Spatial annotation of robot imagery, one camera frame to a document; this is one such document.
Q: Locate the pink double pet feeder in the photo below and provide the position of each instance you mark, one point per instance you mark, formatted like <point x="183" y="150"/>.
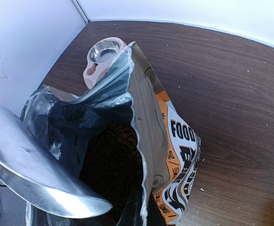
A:
<point x="94" y="72"/>

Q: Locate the brown pet food kibble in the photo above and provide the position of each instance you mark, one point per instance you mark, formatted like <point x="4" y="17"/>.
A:
<point x="113" y="166"/>

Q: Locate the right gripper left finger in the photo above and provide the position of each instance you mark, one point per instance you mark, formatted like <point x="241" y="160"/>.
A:
<point x="131" y="214"/>

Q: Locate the steel bowl insert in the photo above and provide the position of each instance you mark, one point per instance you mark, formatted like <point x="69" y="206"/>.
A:
<point x="104" y="51"/>

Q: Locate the metal scoop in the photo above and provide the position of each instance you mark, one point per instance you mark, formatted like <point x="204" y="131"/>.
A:
<point x="32" y="173"/>

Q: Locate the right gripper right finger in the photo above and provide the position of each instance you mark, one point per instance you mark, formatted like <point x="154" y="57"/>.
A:
<point x="154" y="217"/>

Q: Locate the left aluminium frame post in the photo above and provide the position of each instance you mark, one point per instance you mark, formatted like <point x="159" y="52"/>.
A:
<point x="81" y="10"/>

